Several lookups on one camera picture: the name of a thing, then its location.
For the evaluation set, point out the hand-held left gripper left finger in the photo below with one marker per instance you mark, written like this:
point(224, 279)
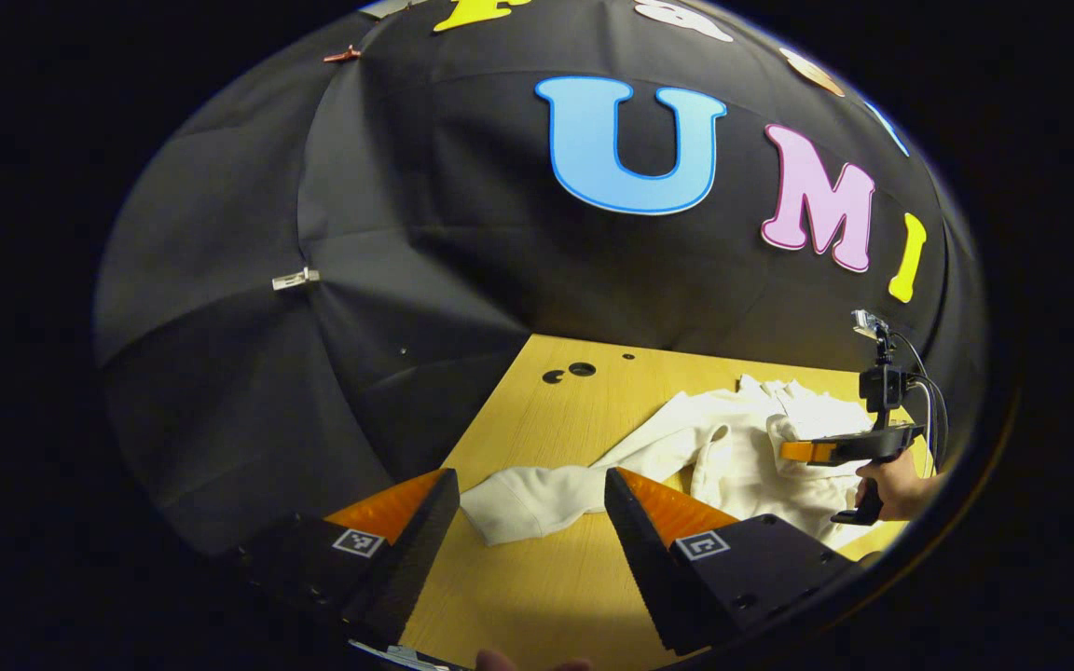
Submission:
point(411, 559)

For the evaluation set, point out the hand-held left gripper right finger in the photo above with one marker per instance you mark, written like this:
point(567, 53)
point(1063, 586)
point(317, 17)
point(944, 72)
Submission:
point(644, 559)

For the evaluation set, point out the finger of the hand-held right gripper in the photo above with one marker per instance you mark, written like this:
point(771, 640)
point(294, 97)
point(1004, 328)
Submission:
point(803, 451)

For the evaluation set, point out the white garment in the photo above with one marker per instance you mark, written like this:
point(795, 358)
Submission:
point(733, 447)

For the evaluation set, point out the black backdrop cloth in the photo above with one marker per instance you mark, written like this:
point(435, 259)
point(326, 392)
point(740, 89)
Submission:
point(425, 280)

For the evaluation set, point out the white clip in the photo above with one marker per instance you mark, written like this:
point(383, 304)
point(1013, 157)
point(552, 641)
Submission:
point(295, 279)

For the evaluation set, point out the red clip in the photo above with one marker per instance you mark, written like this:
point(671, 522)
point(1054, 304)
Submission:
point(343, 55)

